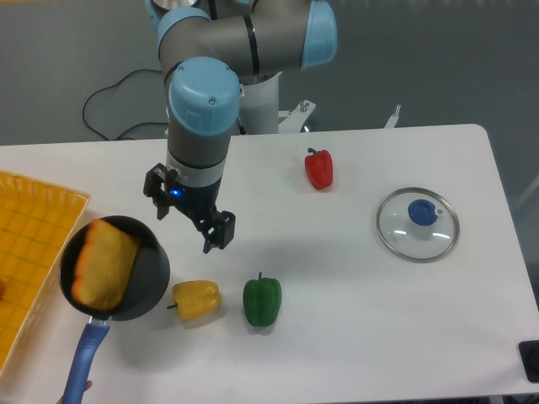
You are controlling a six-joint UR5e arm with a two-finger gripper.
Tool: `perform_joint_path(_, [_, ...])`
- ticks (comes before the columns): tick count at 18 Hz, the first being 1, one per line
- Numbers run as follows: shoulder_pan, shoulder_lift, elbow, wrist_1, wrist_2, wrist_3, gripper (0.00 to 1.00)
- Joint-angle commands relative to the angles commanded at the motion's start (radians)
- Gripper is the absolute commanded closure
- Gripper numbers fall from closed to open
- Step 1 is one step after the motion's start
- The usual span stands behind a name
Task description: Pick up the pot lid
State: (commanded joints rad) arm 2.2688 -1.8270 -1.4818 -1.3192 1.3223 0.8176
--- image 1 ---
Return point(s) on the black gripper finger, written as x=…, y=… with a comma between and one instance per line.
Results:
x=217, y=228
x=158, y=186

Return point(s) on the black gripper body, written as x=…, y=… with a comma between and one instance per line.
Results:
x=199, y=204

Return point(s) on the black saucepan blue handle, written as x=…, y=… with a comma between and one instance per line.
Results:
x=148, y=283

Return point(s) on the yellow toast bread slice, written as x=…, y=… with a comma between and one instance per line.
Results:
x=104, y=266

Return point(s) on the glass lid blue knob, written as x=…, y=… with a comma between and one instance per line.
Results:
x=417, y=225

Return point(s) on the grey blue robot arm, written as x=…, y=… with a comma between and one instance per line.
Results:
x=209, y=56

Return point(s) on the yellow bell pepper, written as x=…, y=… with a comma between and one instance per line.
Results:
x=195, y=299

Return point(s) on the green bell pepper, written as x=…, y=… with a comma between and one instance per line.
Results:
x=261, y=301

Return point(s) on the red bell pepper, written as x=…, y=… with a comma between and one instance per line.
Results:
x=319, y=168

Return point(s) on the yellow woven basket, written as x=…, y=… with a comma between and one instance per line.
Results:
x=37, y=221

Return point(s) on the black device at table edge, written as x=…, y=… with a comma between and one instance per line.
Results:
x=529, y=353

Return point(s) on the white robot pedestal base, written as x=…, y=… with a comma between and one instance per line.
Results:
x=260, y=112

